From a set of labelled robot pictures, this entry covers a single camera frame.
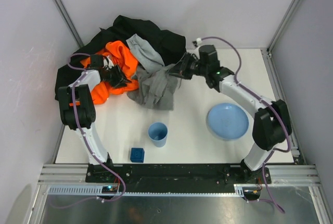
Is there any purple cable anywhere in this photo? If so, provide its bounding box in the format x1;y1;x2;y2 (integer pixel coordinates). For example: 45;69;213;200
49;53;127;209
201;36;291;214

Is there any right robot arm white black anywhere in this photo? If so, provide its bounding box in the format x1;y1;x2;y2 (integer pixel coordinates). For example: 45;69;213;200
168;45;292;173

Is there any aluminium frame post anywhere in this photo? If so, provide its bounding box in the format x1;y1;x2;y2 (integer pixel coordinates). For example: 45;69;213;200
266;0;302;56
52;0;84;47

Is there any white slotted cable duct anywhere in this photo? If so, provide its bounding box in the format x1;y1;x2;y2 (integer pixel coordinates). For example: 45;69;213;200
48;184;250;197

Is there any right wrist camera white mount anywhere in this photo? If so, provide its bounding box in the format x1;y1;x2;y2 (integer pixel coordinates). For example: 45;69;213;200
192;38;202;55

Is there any dark grey cloth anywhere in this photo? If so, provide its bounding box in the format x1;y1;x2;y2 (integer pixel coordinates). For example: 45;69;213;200
127;64;178;111

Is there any blue plastic cup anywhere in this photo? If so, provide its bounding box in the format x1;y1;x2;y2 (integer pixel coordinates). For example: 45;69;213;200
148;122;168;147

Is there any orange cloth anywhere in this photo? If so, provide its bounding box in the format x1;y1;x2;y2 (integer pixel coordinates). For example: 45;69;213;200
91;41;139;105

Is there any left aluminium frame post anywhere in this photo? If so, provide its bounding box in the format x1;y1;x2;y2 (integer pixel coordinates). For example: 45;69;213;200
52;0;84;47

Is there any black cloth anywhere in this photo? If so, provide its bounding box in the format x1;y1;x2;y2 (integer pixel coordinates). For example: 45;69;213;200
55;15;186;100

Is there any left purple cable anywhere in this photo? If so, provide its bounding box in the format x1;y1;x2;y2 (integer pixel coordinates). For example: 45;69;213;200
49;53;127;209

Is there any light grey cloth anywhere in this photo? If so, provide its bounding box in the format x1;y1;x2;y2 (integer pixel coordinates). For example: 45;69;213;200
126;34;165;73

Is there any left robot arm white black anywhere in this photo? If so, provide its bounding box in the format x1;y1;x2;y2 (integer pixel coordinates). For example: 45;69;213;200
58;54;131;166

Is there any blue plastic bowl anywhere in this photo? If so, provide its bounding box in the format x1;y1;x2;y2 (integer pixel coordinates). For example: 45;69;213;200
206;103;249;141

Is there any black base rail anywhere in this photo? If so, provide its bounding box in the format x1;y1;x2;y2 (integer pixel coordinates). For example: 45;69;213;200
85;164;272;194

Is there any blue cube block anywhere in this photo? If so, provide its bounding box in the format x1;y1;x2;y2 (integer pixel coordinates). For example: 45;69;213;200
130;147;145;163

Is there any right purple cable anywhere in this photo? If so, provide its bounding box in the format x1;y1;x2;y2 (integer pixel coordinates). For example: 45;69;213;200
201;36;291;214

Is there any right aluminium frame post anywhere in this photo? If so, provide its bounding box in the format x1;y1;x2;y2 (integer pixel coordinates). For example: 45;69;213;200
266;0;302;56

